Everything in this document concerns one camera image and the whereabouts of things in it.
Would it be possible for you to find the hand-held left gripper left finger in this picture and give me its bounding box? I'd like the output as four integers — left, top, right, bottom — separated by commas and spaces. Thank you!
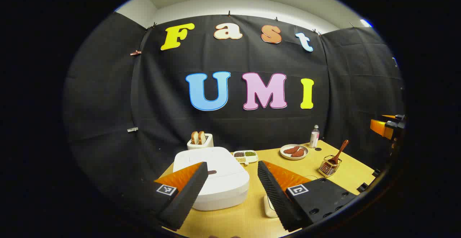
119, 162, 209, 231

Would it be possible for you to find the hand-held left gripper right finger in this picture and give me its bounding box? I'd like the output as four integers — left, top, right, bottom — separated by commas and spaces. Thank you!
257, 160, 358, 232

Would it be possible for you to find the white rice cooker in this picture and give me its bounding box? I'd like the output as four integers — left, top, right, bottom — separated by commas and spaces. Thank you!
173, 147, 250, 211

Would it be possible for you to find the brown wooden spoon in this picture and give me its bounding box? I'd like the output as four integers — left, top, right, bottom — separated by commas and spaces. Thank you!
330, 140, 349, 166

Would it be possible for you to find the metal wire chopstick holder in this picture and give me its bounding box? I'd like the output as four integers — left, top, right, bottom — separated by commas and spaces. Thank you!
318, 155, 343, 178

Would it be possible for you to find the white round plate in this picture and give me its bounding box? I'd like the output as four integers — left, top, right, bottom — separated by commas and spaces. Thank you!
280, 144, 309, 160

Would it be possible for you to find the white divided dish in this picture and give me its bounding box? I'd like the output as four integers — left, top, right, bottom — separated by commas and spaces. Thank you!
233, 150, 259, 165

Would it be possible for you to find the white toaster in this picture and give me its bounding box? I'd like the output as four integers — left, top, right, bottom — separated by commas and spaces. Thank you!
187, 134, 214, 150

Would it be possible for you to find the clear bottle with pink label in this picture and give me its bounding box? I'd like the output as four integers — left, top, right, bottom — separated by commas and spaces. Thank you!
310, 125, 320, 148

